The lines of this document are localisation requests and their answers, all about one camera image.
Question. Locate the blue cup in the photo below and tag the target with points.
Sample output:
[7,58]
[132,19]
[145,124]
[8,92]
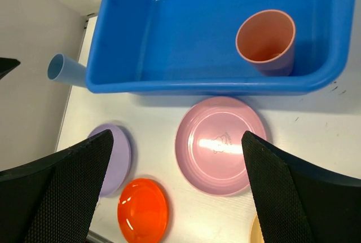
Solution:
[63,69]

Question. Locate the purple plate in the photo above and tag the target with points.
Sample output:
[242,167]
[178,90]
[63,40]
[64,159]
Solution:
[120,160]

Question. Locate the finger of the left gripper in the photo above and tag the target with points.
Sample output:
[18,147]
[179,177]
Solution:
[7,65]

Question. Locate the pink plate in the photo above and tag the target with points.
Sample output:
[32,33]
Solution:
[208,146]

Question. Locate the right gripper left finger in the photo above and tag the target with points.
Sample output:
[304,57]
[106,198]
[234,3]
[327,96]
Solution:
[53,199]

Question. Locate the blue plastic bin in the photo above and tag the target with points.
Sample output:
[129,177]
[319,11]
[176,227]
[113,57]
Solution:
[188,47]

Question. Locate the yellow plate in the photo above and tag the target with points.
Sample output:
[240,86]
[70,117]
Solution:
[255,234]

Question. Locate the pink cup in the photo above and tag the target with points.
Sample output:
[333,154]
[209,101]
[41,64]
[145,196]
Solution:
[266,40]

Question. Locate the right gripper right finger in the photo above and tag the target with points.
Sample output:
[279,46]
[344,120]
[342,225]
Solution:
[297,201]

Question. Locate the orange plate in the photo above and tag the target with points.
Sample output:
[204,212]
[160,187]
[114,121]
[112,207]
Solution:
[143,211]

